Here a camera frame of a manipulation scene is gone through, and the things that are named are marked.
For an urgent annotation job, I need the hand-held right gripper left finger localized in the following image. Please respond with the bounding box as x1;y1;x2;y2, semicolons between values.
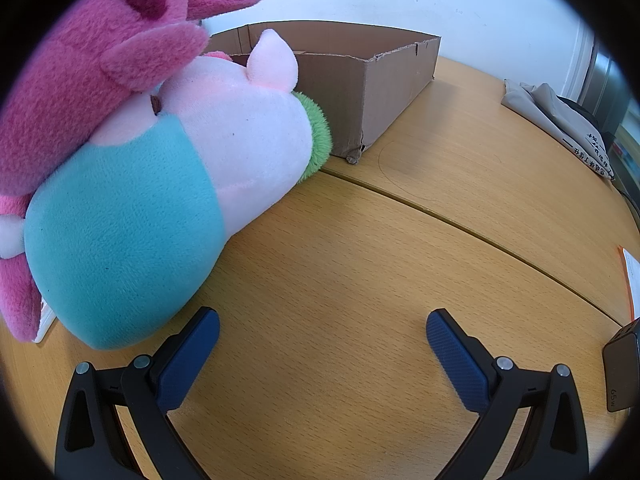
55;306;221;480

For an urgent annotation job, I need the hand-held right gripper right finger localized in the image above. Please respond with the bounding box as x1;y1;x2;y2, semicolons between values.
425;308;591;480

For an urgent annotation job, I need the pig plush toy teal body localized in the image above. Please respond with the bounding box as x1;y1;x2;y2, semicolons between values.
22;29;313;351

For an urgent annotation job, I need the brown cardboard box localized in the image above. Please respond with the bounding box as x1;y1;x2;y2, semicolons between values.
207;20;442;165

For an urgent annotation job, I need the large pink plush toy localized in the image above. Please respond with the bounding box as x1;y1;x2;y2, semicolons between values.
0;0;268;343

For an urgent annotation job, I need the white book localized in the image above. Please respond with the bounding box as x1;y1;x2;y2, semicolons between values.
31;300;58;345

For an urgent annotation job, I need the black cube charger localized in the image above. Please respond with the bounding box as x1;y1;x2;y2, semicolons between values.
602;322;640;413

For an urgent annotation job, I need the white mouse pad orange edge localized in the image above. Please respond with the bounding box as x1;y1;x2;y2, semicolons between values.
617;245;640;321

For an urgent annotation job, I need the green plush toy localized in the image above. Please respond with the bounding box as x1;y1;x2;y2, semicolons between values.
292;91;333;183

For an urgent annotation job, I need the grey cloth bag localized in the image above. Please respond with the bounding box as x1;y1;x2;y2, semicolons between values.
501;78;618;181

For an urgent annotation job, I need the black pouch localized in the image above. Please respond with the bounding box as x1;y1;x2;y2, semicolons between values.
557;95;616;146

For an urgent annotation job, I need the metal framed glass door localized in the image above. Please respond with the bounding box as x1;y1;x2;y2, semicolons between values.
580;40;640;201

